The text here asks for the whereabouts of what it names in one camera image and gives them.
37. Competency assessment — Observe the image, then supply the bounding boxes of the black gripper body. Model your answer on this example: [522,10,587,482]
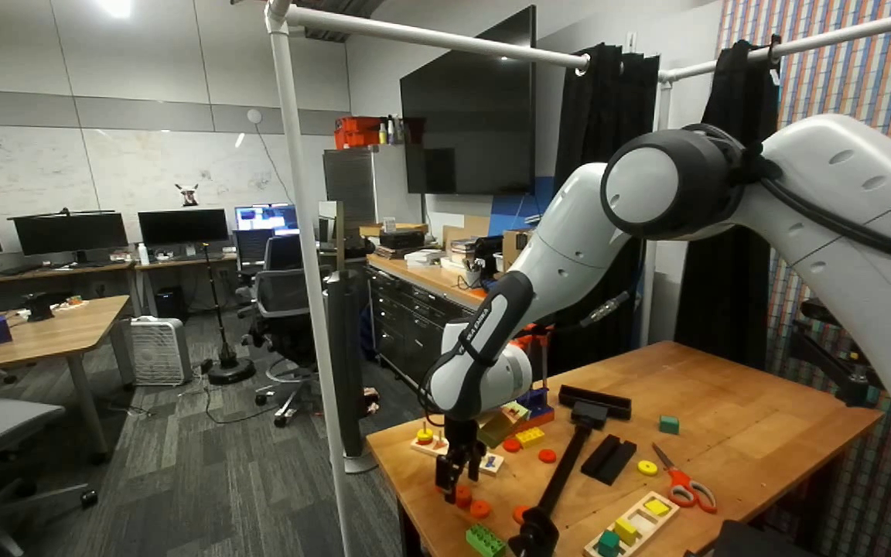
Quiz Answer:
[435,401,486,486]

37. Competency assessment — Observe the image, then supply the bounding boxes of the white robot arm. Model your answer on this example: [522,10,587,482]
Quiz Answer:
[429,115,891,489]

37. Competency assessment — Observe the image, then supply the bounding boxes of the yellow lego brick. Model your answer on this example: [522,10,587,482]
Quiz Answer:
[516,426,544,447]

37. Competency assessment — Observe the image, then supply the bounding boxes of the green lego brick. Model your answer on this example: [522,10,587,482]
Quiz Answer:
[464,527,504,557]

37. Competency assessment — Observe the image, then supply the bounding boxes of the black clamp pole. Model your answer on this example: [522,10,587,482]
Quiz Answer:
[510,403,610,557]

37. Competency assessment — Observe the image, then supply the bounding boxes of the black rectangular block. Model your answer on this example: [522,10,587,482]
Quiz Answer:
[581,436,638,486]

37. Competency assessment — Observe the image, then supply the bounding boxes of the green cube block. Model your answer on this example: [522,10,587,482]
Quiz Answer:
[658,414,681,435]

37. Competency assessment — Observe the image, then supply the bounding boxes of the wooden office desk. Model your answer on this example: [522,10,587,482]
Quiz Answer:
[0,294,137,465]

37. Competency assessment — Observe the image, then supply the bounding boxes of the grey office chair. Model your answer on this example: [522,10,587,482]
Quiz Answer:
[0,396,100,557]

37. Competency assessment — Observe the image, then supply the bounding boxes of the orange handled scissors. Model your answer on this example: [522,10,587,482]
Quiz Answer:
[657,448,717,513]

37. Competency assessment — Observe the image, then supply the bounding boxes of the wall mounted television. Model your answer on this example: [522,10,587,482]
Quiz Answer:
[397,5,542,198]

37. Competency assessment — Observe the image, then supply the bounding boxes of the white metal frame pole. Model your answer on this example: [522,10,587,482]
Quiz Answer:
[263,0,587,557]

